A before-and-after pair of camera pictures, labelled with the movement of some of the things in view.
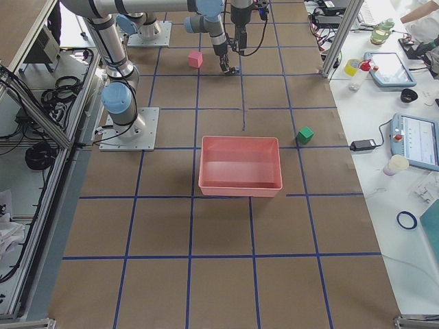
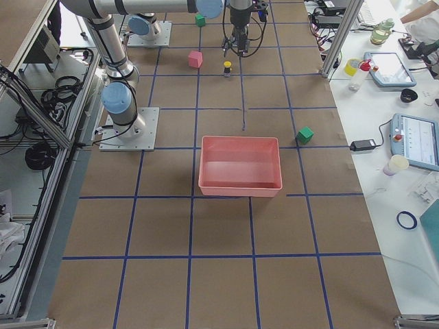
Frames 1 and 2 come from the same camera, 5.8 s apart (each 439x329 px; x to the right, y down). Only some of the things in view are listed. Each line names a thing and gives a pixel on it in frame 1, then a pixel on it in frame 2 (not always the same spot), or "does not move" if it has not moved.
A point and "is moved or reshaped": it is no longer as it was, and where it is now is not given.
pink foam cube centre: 195,59 does not move
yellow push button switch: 234,70 is moved or reshaped
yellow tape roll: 350,67 does not move
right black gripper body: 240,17 does not move
